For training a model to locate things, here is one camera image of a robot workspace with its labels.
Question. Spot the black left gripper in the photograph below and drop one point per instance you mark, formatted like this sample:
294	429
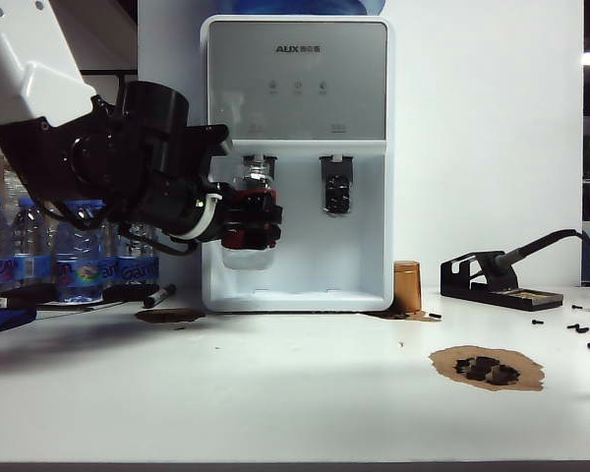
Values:
177	211

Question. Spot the glass bottle with red belts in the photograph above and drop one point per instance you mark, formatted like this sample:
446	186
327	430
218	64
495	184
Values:
248	258

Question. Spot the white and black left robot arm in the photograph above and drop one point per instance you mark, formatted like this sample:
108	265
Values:
29	74

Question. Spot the white AUX water dispenser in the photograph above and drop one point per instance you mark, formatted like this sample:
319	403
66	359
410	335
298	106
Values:
324	236

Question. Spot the blue dispenser water jug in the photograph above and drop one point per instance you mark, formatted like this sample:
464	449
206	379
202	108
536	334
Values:
300	6

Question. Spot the black marker pen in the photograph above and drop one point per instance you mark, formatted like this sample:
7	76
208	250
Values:
159	296

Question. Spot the copper metal canister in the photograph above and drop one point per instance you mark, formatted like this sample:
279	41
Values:
407	287

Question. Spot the blue cloth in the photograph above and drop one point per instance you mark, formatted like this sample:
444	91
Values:
0	322

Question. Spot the black soldering iron stand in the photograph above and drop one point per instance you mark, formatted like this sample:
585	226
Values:
501	294

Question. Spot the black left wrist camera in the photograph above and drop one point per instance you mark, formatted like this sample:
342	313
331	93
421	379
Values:
209	140

